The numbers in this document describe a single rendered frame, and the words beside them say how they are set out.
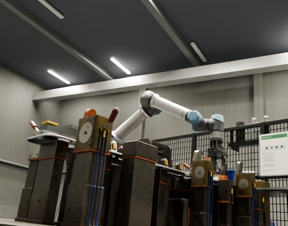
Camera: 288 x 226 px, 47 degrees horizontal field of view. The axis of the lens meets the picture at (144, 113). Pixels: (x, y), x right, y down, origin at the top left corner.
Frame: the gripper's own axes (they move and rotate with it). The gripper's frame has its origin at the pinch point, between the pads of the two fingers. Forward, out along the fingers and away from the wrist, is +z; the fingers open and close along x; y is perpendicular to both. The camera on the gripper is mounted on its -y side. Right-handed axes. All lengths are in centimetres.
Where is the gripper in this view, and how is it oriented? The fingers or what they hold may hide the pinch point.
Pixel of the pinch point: (218, 173)
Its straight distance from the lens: 206.2
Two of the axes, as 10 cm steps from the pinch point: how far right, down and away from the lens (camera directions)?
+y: -7.0, -2.9, -6.6
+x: 7.1, -1.7, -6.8
